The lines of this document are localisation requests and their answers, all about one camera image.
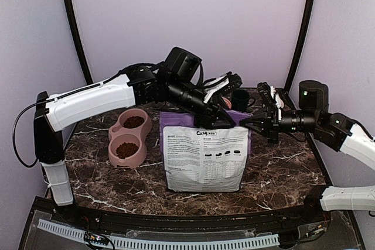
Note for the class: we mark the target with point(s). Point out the black frame post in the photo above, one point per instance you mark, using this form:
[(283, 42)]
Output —
[(74, 30), (299, 45)]

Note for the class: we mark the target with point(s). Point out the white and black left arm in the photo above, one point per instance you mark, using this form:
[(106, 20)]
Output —
[(138, 84)]

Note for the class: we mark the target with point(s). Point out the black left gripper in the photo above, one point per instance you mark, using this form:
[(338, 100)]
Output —
[(206, 118)]

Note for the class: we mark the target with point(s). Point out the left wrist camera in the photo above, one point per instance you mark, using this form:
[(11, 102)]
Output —
[(221, 85)]

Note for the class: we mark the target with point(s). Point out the white slotted cable duct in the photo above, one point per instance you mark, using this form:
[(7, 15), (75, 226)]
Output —
[(160, 240)]

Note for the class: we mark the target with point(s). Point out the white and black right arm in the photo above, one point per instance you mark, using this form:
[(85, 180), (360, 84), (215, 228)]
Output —
[(335, 130)]

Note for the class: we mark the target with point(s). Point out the black front table rail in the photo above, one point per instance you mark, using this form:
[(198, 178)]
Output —
[(285, 220)]

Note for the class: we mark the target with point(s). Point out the black right frame post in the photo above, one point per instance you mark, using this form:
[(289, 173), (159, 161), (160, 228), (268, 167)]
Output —
[(299, 45)]

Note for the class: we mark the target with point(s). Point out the pink double pet bowl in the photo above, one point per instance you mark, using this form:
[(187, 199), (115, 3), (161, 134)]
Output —
[(117, 133)]

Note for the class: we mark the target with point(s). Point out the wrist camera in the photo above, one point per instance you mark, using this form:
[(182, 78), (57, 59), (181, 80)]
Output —
[(221, 85), (270, 96)]

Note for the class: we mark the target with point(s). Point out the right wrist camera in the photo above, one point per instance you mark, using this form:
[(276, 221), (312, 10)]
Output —
[(270, 96)]

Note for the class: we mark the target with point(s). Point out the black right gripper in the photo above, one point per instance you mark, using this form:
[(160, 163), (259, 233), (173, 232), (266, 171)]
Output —
[(265, 127)]

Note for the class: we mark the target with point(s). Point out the black left frame post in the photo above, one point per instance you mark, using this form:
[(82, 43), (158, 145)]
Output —
[(74, 30)]

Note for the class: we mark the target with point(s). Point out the red patterned white bowl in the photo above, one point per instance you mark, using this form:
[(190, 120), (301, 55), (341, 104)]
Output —
[(227, 102)]

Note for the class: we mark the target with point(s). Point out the brown pet food kibble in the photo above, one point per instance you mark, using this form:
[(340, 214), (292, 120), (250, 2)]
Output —
[(129, 146)]

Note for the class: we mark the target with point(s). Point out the dark green mug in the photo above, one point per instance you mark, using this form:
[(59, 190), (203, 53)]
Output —
[(241, 100)]

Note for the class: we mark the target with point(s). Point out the purple pet food bag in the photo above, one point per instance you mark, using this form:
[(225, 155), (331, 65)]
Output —
[(202, 160)]

